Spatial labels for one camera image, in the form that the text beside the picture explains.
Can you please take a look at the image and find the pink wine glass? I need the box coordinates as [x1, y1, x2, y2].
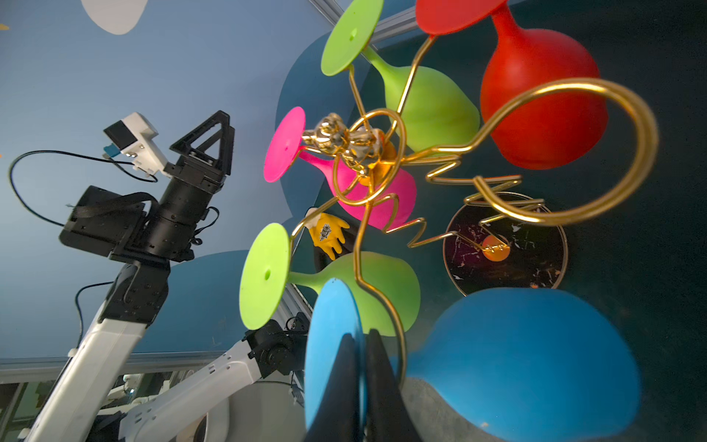
[263, 107, 417, 230]

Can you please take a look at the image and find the red wine glass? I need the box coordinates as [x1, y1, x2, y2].
[416, 0, 609, 171]

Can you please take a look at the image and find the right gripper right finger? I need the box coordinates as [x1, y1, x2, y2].
[366, 329, 422, 442]

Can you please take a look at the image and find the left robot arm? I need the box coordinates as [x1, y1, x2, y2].
[27, 112, 307, 441]

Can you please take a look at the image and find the green wine glass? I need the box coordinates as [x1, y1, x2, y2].
[239, 223, 422, 336]
[320, 28, 481, 152]

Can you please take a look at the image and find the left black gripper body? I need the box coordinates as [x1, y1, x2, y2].
[140, 154, 228, 260]

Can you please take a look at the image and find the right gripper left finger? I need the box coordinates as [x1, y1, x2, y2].
[304, 334, 359, 442]

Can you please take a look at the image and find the front green wine glass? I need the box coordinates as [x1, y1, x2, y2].
[239, 223, 422, 336]

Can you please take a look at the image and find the gold wire glass rack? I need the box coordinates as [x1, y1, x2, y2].
[286, 32, 660, 388]

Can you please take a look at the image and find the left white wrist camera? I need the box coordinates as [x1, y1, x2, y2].
[103, 112, 168, 176]

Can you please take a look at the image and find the blue wine glass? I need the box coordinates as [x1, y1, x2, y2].
[305, 288, 641, 441]

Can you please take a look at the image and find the back frame bar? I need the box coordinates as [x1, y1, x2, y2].
[308, 0, 421, 48]

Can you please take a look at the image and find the back green wine glass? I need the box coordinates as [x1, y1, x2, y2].
[320, 28, 481, 152]

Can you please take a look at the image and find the yellow black work glove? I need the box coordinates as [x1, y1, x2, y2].
[305, 213, 350, 261]

